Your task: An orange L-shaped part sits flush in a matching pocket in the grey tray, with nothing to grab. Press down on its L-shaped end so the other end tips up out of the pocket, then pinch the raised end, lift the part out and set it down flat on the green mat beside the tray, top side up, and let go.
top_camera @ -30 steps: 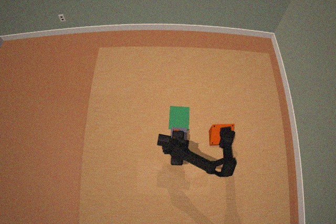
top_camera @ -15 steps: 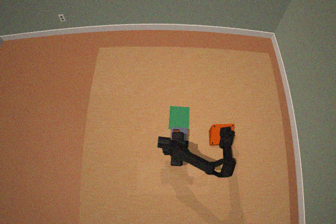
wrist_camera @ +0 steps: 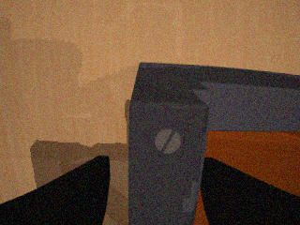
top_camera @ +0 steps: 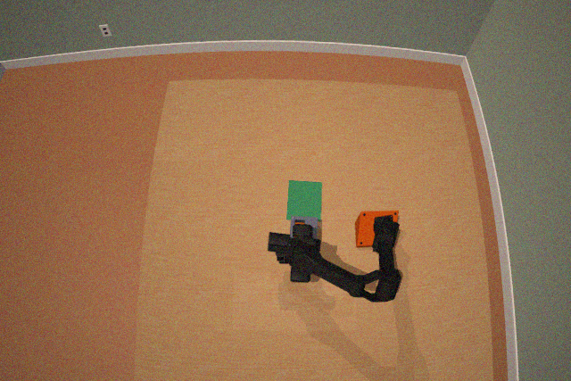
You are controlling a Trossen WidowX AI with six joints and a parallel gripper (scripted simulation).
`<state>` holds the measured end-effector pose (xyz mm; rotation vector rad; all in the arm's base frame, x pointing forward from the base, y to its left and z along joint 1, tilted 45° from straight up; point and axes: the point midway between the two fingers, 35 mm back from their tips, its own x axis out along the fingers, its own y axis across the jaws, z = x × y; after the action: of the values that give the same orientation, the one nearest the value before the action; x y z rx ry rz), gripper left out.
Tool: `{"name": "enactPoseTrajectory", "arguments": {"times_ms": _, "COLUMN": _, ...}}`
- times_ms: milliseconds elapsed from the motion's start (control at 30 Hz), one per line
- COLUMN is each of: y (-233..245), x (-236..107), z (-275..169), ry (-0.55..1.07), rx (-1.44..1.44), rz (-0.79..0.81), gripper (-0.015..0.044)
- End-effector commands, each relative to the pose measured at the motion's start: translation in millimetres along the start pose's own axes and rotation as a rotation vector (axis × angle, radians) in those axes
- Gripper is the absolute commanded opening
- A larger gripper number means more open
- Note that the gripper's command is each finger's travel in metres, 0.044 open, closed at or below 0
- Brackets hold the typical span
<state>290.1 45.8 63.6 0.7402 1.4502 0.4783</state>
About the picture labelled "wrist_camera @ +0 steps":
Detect orange l-shaped part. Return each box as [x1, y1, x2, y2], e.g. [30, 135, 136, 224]
[192, 130, 300, 225]

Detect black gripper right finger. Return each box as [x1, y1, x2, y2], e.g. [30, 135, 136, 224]
[200, 157, 300, 225]

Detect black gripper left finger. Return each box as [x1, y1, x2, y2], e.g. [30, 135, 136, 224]
[0, 155, 110, 225]

